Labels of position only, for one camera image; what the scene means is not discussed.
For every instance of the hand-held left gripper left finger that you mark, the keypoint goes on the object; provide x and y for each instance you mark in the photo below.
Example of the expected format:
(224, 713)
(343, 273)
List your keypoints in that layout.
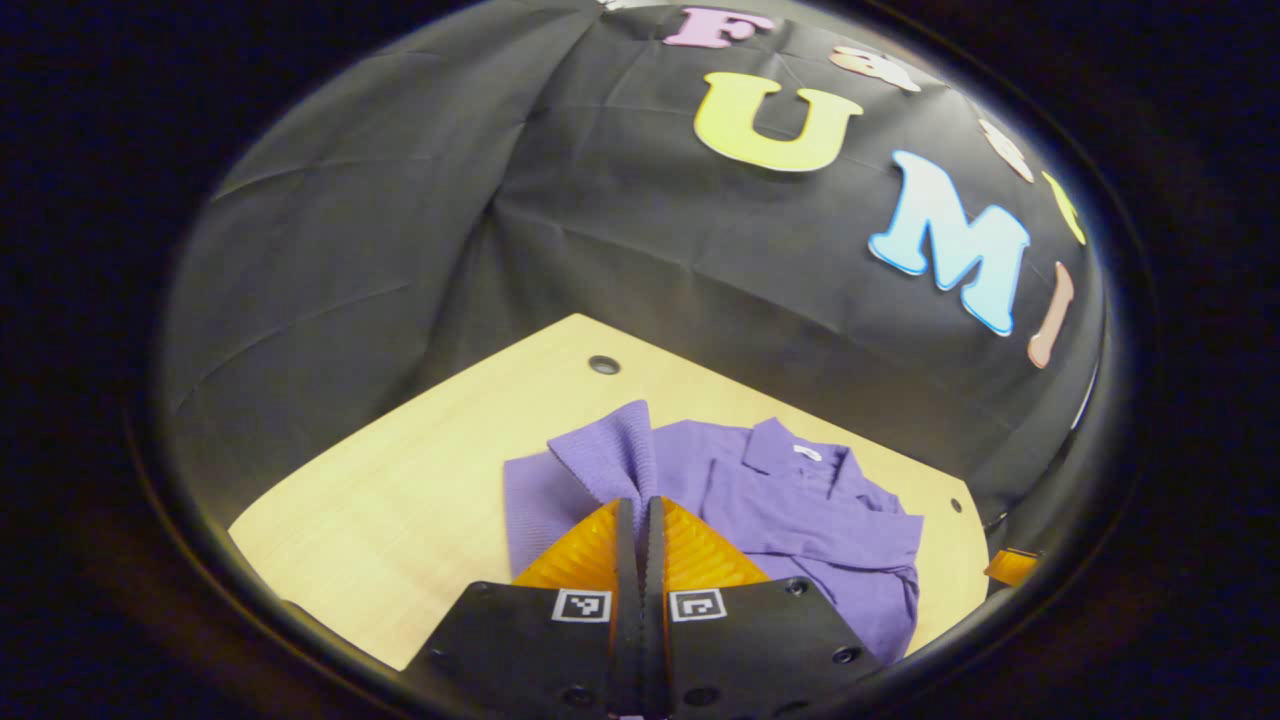
(628, 600)

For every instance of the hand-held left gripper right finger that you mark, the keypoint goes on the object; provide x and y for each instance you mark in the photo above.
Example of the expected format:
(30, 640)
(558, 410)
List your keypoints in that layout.
(655, 600)

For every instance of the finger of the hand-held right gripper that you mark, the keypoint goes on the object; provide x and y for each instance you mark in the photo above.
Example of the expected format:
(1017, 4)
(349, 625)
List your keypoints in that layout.
(1012, 566)

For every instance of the black backdrop cloth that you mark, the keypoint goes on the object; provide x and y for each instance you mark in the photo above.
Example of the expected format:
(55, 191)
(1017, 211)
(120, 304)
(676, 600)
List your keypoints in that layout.
(400, 220)

